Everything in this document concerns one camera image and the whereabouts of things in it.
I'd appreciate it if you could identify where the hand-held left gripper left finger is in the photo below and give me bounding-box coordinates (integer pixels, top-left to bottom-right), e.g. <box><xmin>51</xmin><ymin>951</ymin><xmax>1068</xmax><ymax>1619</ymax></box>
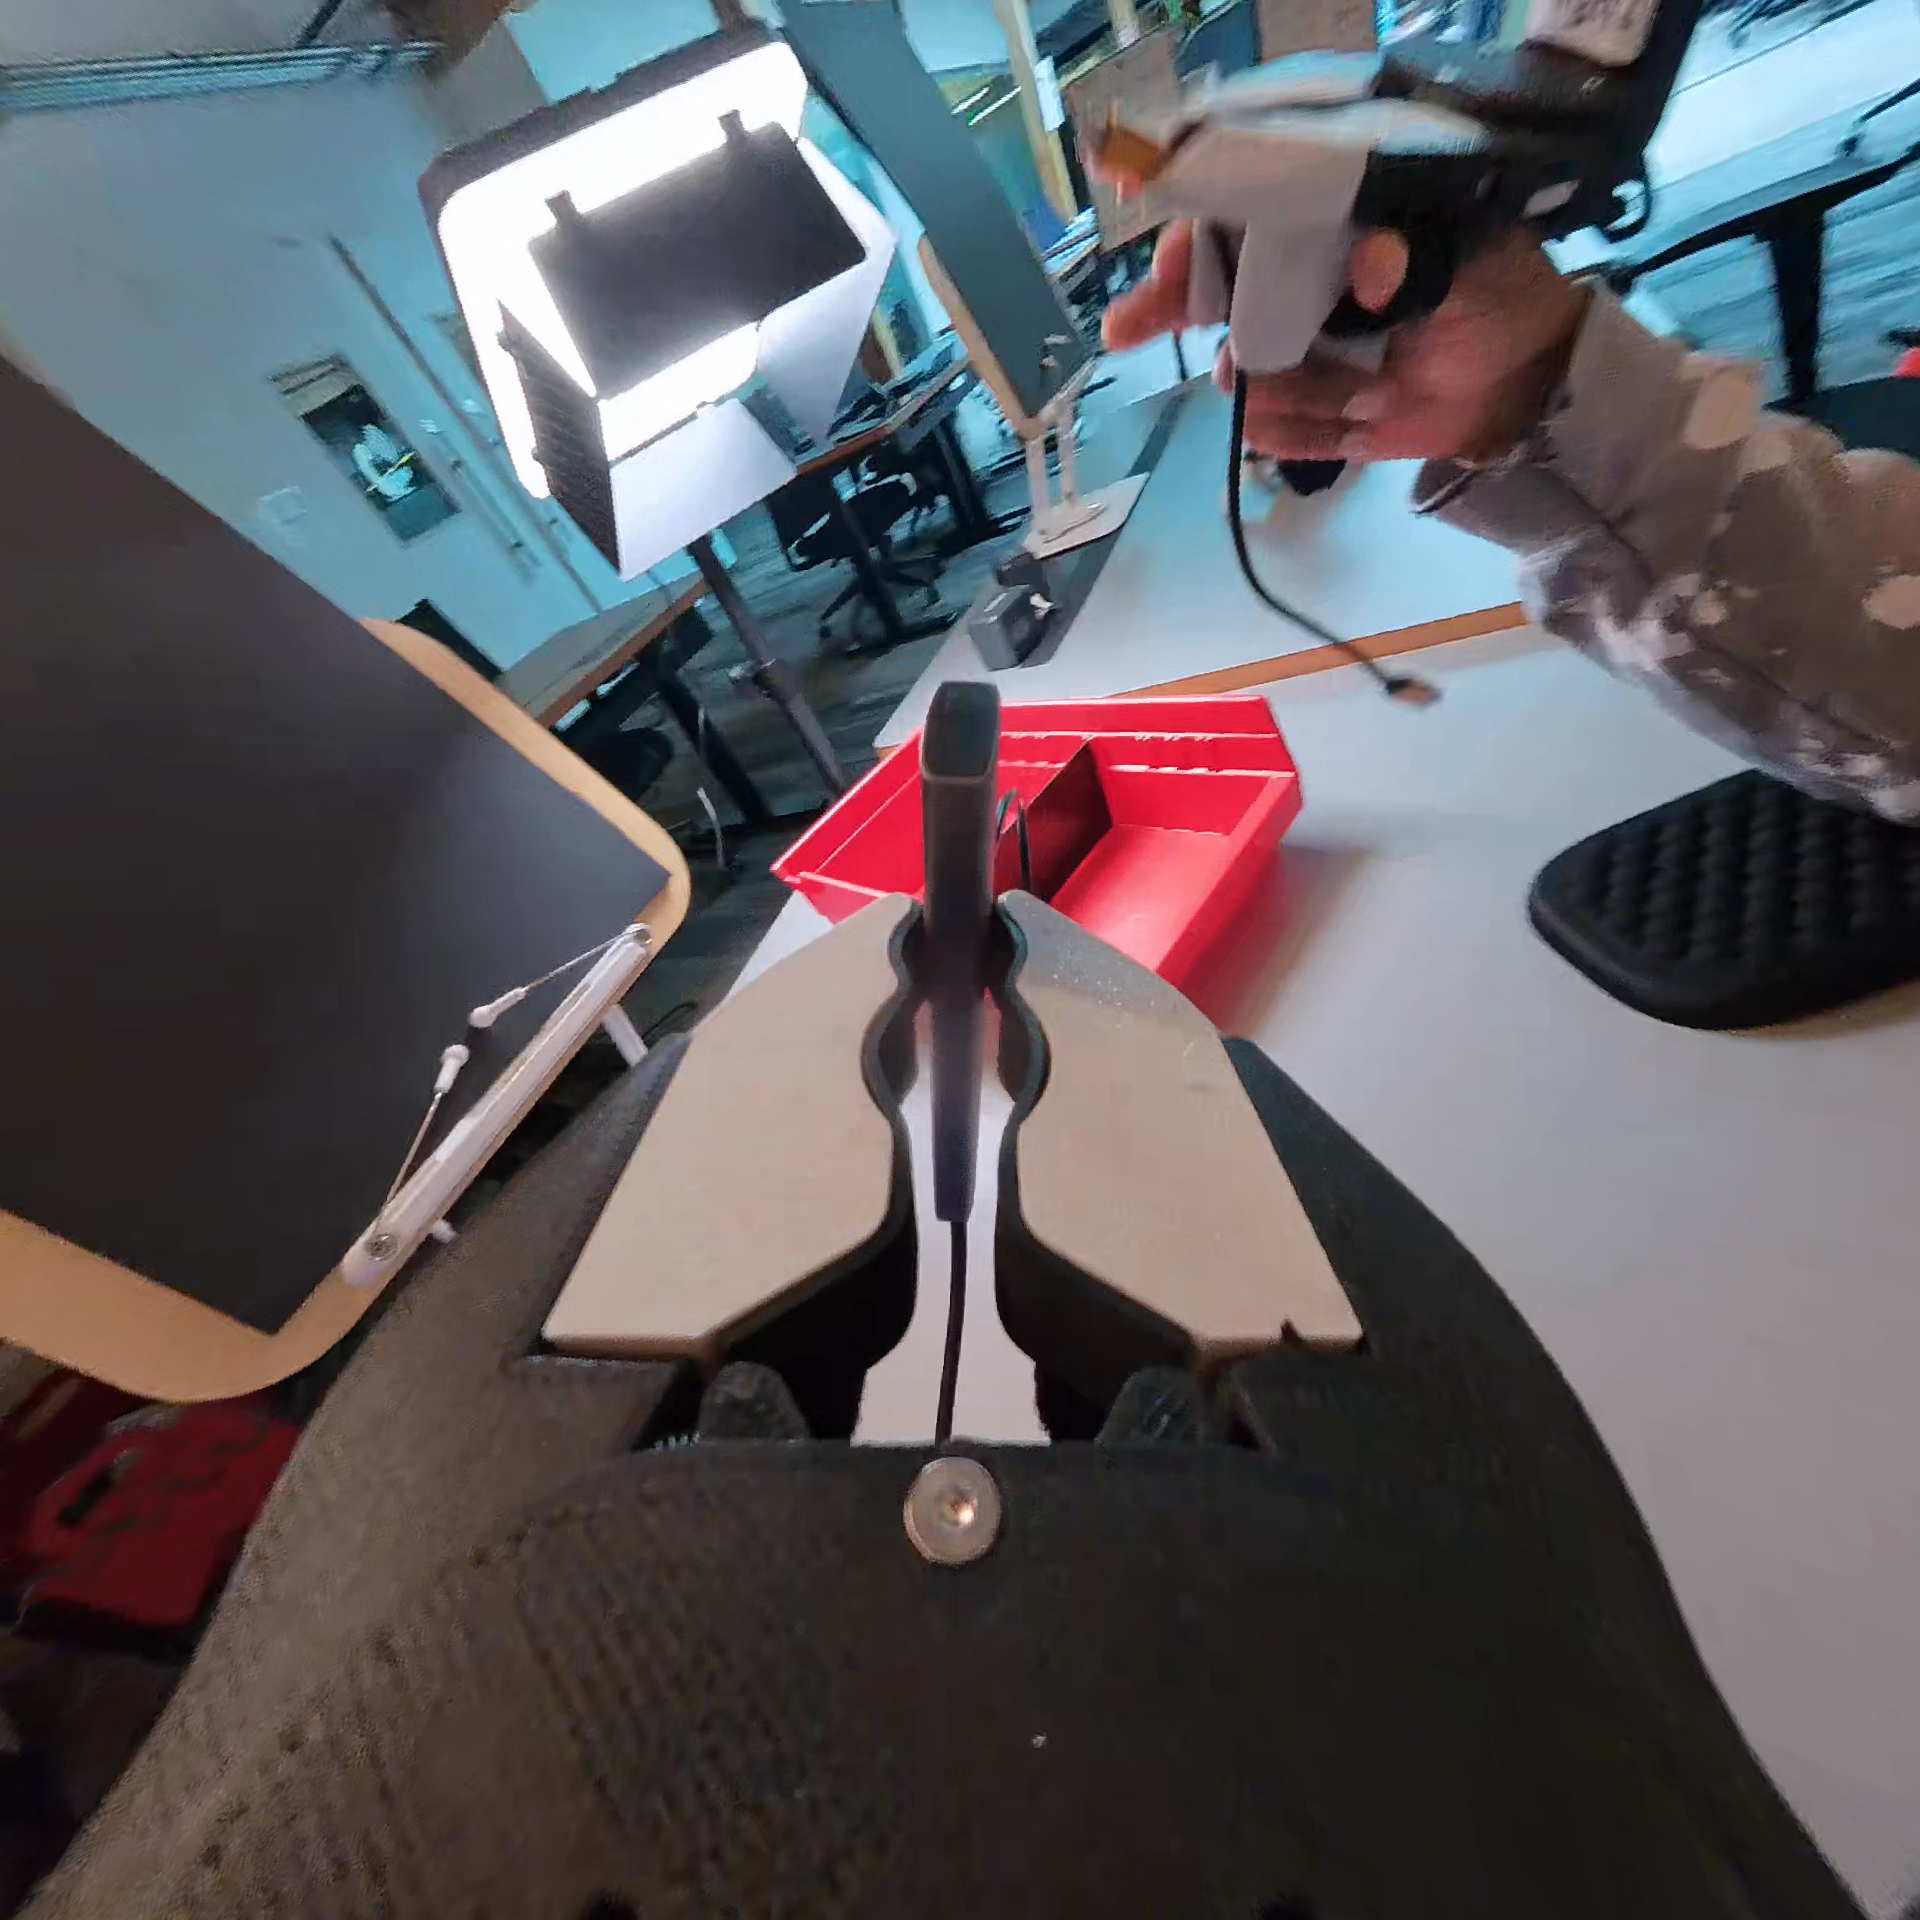
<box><xmin>539</xmin><ymin>897</ymin><xmax>921</xmax><ymax>1405</ymax></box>

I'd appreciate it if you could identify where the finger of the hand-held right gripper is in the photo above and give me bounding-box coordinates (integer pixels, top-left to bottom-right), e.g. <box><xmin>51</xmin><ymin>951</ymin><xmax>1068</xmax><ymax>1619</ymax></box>
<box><xmin>1181</xmin><ymin>56</ymin><xmax>1385</xmax><ymax>135</ymax></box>
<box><xmin>1144</xmin><ymin>105</ymin><xmax>1491</xmax><ymax>231</ymax></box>

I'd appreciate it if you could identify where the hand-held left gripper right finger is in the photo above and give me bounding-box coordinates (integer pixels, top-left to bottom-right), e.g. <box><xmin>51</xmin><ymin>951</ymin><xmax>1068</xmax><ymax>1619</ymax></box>
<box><xmin>989</xmin><ymin>890</ymin><xmax>1368</xmax><ymax>1414</ymax></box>

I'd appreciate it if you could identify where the small red storage bin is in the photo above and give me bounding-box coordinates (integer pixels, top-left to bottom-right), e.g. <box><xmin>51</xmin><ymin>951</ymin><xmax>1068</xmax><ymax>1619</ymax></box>
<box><xmin>772</xmin><ymin>693</ymin><xmax>1306</xmax><ymax>993</ymax></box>

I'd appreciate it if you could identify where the grey usb hub black cable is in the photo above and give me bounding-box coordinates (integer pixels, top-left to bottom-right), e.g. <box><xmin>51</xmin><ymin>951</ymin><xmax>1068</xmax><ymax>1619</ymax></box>
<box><xmin>919</xmin><ymin>682</ymin><xmax>1003</xmax><ymax>1454</ymax></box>

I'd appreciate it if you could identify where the person's right forearm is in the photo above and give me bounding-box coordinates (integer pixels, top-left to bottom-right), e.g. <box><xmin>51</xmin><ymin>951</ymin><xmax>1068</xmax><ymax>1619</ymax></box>
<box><xmin>1416</xmin><ymin>286</ymin><xmax>1920</xmax><ymax>831</ymax></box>

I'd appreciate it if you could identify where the person's right hand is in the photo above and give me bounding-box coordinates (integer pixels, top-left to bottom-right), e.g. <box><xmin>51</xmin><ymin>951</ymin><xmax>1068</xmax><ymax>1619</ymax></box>
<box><xmin>1099</xmin><ymin>223</ymin><xmax>1594</xmax><ymax>472</ymax></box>

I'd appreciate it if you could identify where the black wood-edged board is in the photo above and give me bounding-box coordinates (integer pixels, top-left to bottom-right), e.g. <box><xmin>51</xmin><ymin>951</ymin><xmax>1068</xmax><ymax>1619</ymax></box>
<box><xmin>0</xmin><ymin>353</ymin><xmax>696</xmax><ymax>1405</ymax></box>
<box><xmin>780</xmin><ymin>0</ymin><xmax>1089</xmax><ymax>426</ymax></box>

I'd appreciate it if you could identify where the black bin divider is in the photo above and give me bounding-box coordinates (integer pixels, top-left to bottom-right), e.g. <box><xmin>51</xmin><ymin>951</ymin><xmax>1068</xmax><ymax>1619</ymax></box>
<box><xmin>1026</xmin><ymin>745</ymin><xmax>1116</xmax><ymax>906</ymax></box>

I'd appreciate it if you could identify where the softbox studio light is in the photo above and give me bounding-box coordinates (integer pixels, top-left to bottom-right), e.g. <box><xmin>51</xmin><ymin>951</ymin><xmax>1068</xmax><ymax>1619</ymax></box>
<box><xmin>421</xmin><ymin>30</ymin><xmax>904</xmax><ymax>800</ymax></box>

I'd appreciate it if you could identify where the red felt tote bag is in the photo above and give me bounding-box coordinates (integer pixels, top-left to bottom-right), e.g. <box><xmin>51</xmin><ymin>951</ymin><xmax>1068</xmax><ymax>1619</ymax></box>
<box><xmin>16</xmin><ymin>1401</ymin><xmax>304</xmax><ymax>1642</ymax></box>

